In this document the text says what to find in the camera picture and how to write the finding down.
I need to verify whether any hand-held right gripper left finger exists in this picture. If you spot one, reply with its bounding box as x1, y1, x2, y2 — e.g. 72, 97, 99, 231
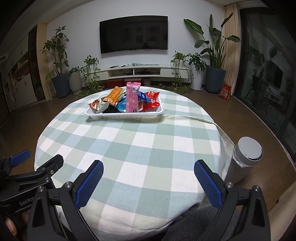
27, 160, 104, 241

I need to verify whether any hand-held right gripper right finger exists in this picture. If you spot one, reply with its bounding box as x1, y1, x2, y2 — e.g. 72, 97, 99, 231
194, 159, 271, 241

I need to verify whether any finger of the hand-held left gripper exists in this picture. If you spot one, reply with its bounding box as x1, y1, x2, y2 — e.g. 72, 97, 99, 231
9, 154, 64, 186
0, 149, 31, 176

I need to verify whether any copper foil snack packet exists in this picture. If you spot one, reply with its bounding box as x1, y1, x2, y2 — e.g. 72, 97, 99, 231
88, 99, 100, 113

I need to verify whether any white silver snack packet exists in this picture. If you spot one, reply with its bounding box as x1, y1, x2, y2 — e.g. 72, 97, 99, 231
96, 100, 110, 114

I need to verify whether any white plastic tray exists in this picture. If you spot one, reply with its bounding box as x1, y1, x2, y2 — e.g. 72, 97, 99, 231
84, 91, 164, 120

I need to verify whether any light blue snack packet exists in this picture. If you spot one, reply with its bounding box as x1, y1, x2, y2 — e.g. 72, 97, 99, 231
116, 98, 127, 113

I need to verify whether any orange snack packet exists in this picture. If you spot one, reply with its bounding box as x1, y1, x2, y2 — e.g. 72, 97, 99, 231
102, 86, 127, 104

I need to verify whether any pink snack box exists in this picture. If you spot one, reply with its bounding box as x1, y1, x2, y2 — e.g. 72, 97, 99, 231
126, 82, 141, 113

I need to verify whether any red chocolate ball packet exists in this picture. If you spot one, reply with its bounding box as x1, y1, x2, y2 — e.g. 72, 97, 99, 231
142, 91, 161, 111

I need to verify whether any dark blue snack packet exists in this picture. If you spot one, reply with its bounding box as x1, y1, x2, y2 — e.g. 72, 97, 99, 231
136, 91, 151, 102

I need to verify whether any person's left hand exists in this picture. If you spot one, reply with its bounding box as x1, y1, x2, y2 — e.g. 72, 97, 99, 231
0, 209, 29, 241

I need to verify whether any grey fabric chair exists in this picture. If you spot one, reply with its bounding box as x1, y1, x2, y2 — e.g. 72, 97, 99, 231
162, 205, 245, 241

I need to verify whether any cream sofa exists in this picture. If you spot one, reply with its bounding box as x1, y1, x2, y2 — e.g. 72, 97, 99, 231
268, 183, 296, 241

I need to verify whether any tall plant in dark pot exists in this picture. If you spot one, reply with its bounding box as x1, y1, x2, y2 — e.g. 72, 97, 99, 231
40, 26, 71, 98

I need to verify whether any plant in ribbed white pot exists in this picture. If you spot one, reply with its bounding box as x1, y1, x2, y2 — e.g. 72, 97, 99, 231
69, 67, 83, 94

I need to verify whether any red paper bag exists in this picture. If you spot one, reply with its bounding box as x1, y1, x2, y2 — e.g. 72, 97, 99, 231
219, 85, 232, 101

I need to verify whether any large-leaf plant in blue pot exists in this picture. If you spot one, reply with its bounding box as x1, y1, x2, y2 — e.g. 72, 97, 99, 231
184, 13, 241, 94

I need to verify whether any small tree in white pot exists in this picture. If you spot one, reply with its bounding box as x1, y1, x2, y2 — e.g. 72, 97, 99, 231
186, 53, 207, 91

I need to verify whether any trailing vine plant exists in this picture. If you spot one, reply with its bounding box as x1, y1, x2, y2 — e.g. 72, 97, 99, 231
79, 55, 103, 96

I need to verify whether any glass sliding door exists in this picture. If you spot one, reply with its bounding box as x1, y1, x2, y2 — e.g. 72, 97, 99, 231
233, 9, 296, 163

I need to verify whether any white television console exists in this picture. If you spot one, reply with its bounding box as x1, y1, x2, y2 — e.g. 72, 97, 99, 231
92, 65, 191, 85

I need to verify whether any trailing plant on console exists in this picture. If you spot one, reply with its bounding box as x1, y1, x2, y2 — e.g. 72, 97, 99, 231
170, 52, 193, 93

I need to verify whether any beige curtain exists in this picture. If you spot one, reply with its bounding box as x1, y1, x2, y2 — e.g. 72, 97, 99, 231
221, 5, 241, 95

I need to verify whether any white wall cabinet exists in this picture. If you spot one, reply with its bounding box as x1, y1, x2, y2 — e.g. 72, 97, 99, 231
0, 39, 38, 112

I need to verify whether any dark wall column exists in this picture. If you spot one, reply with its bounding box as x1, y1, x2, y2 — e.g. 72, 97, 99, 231
28, 24, 45, 101

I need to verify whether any wall television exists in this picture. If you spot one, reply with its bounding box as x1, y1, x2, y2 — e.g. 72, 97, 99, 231
99, 16, 168, 54

